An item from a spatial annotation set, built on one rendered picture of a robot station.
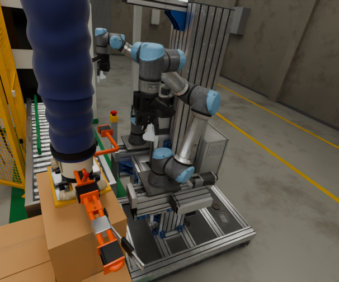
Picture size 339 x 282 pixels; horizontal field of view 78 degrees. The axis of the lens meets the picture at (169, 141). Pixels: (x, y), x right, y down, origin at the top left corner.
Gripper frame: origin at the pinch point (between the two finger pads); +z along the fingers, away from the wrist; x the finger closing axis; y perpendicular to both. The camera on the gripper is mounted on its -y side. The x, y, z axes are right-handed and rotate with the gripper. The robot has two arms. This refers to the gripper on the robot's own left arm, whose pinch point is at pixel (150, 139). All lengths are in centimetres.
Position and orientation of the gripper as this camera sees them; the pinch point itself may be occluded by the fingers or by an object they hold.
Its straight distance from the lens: 84.5
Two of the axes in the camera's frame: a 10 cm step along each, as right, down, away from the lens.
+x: 4.0, 5.1, -7.6
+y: -9.1, 1.1, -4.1
